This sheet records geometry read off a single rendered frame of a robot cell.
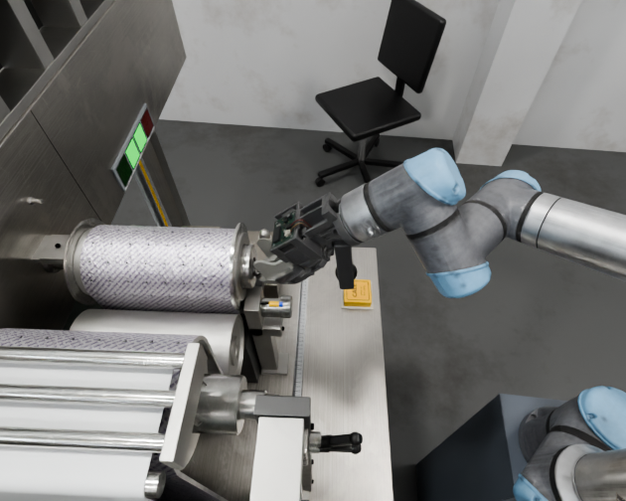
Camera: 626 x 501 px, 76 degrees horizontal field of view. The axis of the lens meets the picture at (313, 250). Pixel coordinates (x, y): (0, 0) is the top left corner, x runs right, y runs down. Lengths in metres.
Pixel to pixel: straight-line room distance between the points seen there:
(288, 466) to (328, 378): 0.60
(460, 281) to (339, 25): 2.27
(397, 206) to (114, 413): 0.38
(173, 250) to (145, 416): 0.31
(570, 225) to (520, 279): 1.84
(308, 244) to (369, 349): 0.47
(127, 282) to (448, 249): 0.48
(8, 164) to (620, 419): 1.03
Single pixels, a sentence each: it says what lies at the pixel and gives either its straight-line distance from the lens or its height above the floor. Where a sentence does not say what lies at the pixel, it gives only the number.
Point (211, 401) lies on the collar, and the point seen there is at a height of 1.37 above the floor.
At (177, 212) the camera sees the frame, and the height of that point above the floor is 0.52.
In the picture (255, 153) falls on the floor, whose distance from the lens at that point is 2.88.
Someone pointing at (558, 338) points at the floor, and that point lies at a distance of 2.32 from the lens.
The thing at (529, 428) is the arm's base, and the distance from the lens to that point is 0.99.
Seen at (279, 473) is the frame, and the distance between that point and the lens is 0.37.
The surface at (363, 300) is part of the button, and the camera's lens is 1.03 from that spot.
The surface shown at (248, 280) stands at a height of 1.26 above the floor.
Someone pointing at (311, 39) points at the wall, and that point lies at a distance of 2.73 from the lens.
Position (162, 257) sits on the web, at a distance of 0.66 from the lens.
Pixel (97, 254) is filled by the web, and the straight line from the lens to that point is 0.71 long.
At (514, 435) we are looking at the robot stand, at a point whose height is 0.90.
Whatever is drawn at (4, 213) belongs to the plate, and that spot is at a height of 1.37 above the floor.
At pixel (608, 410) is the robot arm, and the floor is 1.13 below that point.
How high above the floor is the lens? 1.81
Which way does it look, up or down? 53 degrees down
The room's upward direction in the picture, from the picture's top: straight up
